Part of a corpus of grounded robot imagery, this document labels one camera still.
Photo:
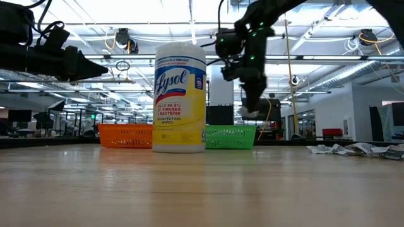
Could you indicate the crumpled paper scraps right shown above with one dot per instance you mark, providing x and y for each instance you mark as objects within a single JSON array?
[{"x": 366, "y": 148}]

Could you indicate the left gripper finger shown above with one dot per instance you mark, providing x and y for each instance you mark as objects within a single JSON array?
[{"x": 91, "y": 69}]

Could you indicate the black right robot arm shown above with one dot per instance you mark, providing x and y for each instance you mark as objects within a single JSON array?
[{"x": 271, "y": 12}]

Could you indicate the patterned grey panel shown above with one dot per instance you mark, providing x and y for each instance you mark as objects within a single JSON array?
[{"x": 386, "y": 123}]

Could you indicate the orange plastic basket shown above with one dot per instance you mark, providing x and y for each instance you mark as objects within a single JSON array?
[{"x": 126, "y": 136}]

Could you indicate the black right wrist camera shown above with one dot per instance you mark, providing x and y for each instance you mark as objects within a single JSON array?
[{"x": 230, "y": 71}]

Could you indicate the black aluminium table frame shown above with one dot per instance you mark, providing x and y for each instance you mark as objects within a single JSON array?
[{"x": 47, "y": 141}]

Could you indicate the red topped stand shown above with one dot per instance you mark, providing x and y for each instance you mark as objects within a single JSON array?
[{"x": 332, "y": 132}]

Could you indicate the Lysol wipes canister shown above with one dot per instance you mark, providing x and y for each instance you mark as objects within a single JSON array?
[{"x": 180, "y": 104}]

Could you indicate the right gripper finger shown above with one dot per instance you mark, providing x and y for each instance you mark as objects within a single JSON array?
[
  {"x": 261, "y": 91},
  {"x": 249, "y": 96}
]

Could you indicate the green plastic basket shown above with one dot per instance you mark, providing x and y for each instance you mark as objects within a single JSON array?
[{"x": 232, "y": 137}]

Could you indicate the black monitor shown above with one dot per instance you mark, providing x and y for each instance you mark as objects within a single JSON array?
[{"x": 273, "y": 108}]

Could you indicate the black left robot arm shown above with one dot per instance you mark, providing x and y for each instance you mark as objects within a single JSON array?
[{"x": 12, "y": 38}]

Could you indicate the black ridged cabinet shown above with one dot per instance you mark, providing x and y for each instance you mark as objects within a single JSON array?
[{"x": 220, "y": 115}]

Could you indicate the black studio softbox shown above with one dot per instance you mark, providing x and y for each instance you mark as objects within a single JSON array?
[
  {"x": 56, "y": 105},
  {"x": 43, "y": 119}
]

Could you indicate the white packet dark square print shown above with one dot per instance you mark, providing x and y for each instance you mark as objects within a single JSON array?
[
  {"x": 393, "y": 154},
  {"x": 249, "y": 112},
  {"x": 398, "y": 147},
  {"x": 328, "y": 149}
]

